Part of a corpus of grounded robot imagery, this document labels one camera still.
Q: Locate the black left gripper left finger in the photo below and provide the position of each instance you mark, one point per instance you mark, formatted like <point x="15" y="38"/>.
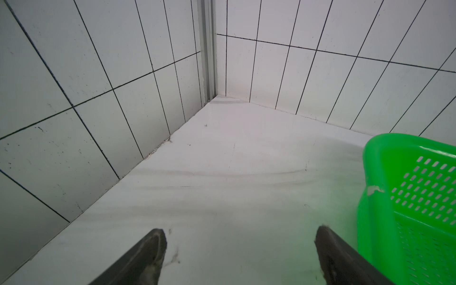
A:
<point x="140" y="265"/>

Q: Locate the green plastic basket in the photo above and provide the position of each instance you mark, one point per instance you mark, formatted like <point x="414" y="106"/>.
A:
<point x="406" y="217"/>

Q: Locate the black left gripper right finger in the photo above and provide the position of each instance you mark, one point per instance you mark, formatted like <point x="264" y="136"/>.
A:
<point x="343" y="265"/>

